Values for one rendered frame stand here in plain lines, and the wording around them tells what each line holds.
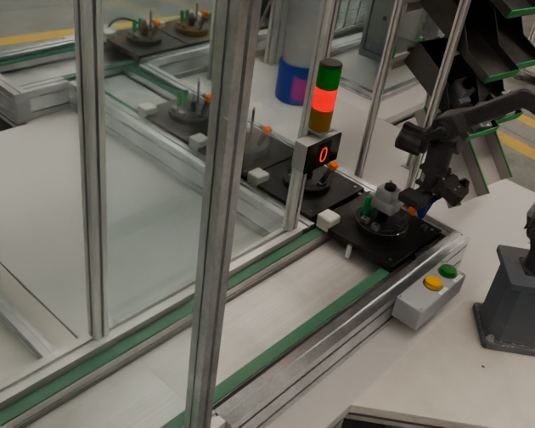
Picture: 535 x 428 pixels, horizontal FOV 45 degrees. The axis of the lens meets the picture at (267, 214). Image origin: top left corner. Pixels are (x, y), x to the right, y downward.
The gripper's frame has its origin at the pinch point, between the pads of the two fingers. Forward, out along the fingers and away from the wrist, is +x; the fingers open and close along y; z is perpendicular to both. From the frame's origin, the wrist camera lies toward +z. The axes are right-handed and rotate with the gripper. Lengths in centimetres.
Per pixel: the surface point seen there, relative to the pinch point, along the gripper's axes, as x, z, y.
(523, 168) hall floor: 107, -55, 264
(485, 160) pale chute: 4.3, -4.9, 44.8
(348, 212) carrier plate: 11.2, -18.9, -2.3
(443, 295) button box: 13.4, 14.8, -9.1
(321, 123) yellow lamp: -20.1, -19.5, -21.0
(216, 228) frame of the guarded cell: -38, 13, -85
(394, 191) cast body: -0.1, -8.5, -0.4
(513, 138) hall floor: 107, -79, 299
